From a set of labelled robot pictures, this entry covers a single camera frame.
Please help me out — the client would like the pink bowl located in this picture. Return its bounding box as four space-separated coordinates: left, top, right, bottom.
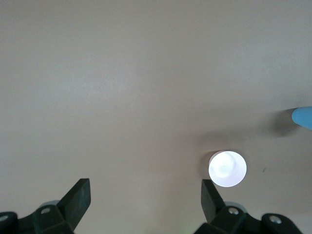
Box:
208 150 248 188

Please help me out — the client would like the blue ribbed plastic cup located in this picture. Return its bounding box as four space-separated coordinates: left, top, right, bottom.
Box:
291 105 312 130

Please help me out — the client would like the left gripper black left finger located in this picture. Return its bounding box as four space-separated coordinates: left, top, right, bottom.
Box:
0 178 92 234

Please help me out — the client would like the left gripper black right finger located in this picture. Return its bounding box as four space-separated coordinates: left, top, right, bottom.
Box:
192 179 303 234

